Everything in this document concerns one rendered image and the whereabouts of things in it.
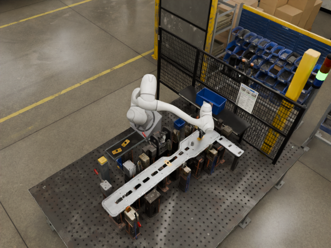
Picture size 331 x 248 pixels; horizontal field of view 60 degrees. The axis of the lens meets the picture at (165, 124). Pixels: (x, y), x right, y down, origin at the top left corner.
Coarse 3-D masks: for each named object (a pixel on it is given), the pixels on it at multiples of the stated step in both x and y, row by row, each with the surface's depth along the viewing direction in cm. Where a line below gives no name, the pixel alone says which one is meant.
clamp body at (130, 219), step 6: (132, 210) 230; (126, 216) 230; (132, 216) 226; (138, 216) 228; (126, 222) 242; (132, 222) 227; (126, 228) 251; (132, 228) 238; (138, 228) 245; (132, 234) 244; (138, 234) 252
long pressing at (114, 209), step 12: (216, 132) 301; (180, 144) 287; (204, 144) 289; (180, 156) 277; (192, 156) 278; (156, 168) 266; (168, 168) 267; (132, 180) 256; (156, 180) 257; (120, 192) 247; (132, 192) 248; (144, 192) 248; (108, 204) 239; (120, 204) 239
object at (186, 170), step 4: (184, 168) 262; (188, 168) 262; (180, 172) 268; (184, 172) 262; (188, 172) 260; (184, 176) 266; (188, 176) 264; (180, 180) 277; (184, 180) 271; (180, 184) 280; (184, 184) 275; (188, 184) 277; (180, 188) 285; (184, 188) 279; (188, 188) 287
